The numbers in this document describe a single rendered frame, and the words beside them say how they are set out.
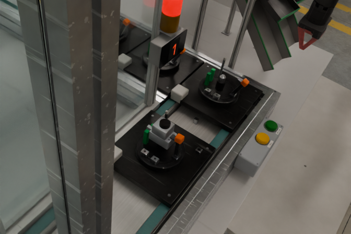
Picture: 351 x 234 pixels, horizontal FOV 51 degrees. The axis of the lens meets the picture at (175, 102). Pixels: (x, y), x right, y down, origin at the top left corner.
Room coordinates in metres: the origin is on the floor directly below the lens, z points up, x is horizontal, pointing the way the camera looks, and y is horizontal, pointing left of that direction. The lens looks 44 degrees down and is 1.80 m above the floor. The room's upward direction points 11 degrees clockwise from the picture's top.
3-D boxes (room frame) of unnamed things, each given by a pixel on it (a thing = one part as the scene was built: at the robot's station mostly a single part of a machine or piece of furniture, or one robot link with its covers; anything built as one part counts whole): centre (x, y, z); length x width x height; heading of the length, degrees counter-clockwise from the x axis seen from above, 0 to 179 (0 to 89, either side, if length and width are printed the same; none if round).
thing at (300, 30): (0.94, -0.33, 1.27); 0.07 x 0.07 x 0.09; 64
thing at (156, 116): (0.66, 0.02, 0.96); 0.24 x 0.24 x 0.02; 64
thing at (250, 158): (0.80, -0.29, 0.93); 0.21 x 0.07 x 0.06; 154
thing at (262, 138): (0.80, -0.29, 0.96); 0.04 x 0.04 x 0.02
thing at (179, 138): (0.64, -0.02, 1.04); 0.04 x 0.02 x 0.08; 64
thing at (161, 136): (0.67, 0.03, 1.06); 0.08 x 0.04 x 0.07; 64
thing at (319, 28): (0.93, -0.33, 1.34); 0.10 x 0.07 x 0.07; 154
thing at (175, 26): (0.85, 0.06, 1.28); 0.05 x 0.05 x 0.05
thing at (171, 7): (0.85, 0.06, 1.33); 0.05 x 0.05 x 0.05
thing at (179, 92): (0.96, -0.14, 1.01); 0.24 x 0.24 x 0.13; 64
